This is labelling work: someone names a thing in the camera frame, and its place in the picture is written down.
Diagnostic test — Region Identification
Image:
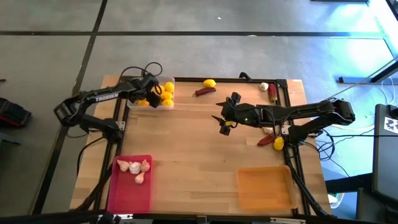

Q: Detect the black metal floor stand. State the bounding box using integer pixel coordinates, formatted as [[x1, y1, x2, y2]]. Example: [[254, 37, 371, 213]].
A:
[[338, 58, 398, 85]]

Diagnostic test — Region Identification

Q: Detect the black floor cable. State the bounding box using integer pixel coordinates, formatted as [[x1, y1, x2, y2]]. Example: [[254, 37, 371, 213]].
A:
[[323, 133, 377, 138]]

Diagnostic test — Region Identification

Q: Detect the dark grey cabinet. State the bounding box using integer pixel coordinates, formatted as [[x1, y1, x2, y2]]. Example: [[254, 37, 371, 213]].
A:
[[372, 103, 398, 203]]

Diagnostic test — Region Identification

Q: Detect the silver metal plate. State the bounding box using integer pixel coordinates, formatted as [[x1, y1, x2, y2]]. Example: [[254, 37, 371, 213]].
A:
[[97, 213, 134, 221], [269, 217, 307, 224]]

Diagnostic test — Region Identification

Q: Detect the black and red bag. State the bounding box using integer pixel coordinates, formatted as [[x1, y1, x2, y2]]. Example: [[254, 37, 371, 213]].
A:
[[0, 97, 32, 128]]

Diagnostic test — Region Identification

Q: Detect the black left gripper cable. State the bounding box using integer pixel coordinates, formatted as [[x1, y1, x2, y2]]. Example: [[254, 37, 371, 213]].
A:
[[119, 61, 164, 82]]

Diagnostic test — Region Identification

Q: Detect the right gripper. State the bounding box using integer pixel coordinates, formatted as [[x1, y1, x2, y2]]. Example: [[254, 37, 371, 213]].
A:
[[211, 91, 261, 136]]

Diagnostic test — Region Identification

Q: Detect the clear plastic container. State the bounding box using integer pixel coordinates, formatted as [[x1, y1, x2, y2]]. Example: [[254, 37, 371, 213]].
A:
[[126, 76, 175, 111]]

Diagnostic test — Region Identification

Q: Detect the orange plastic tray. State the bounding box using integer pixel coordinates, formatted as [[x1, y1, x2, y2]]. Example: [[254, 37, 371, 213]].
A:
[[236, 165, 299, 212]]

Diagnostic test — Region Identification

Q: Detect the pink plastic tray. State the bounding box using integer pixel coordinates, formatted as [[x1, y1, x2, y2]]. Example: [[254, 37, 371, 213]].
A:
[[107, 154, 154, 215]]

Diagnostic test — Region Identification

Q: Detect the white patterned sticker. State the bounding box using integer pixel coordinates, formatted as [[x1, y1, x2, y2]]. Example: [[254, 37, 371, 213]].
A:
[[384, 116, 398, 135]]

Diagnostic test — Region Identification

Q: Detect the cream floor cable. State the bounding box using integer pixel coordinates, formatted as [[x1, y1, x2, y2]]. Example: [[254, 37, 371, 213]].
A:
[[328, 123, 376, 131]]

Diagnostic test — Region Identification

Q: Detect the dark red chili pepper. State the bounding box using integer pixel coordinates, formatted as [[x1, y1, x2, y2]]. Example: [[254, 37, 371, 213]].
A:
[[192, 86, 217, 98]]

